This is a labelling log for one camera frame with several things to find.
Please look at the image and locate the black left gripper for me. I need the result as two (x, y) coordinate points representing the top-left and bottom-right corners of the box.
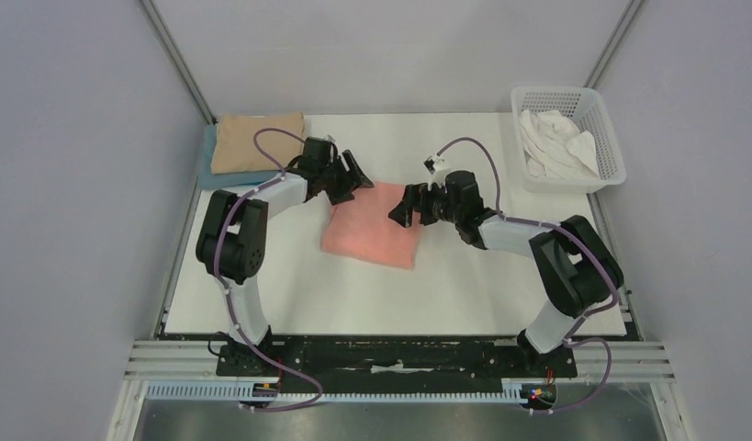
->
(318, 150), (373, 205)

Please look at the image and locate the pink t shirt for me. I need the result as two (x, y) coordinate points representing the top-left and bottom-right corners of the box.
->
(321, 182), (421, 270)

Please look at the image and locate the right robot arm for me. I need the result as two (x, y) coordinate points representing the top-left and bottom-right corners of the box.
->
(388, 171), (623, 375)

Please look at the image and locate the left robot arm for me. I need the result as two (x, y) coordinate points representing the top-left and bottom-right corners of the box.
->
(196, 137), (375, 375)

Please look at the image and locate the beige folded t shirt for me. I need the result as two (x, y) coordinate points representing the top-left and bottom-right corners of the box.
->
(210, 112), (305, 175)

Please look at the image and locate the blue folded t shirt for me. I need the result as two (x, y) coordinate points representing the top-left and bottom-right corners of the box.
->
(197, 125), (278, 190)

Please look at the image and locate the white t shirt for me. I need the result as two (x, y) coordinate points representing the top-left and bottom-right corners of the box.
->
(519, 109), (600, 180)

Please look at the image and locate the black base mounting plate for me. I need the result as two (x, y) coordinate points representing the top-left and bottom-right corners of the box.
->
(216, 334), (578, 395)

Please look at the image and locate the white plastic laundry basket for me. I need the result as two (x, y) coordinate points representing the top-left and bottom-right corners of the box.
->
(511, 85), (626, 194)

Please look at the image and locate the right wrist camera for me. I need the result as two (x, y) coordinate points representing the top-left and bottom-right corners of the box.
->
(423, 154), (453, 189)

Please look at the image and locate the white slotted cable duct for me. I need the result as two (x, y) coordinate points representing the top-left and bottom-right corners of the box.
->
(146, 380), (528, 404)

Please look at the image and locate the aluminium frame rail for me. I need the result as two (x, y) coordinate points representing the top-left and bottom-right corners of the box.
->
(125, 341), (676, 385)

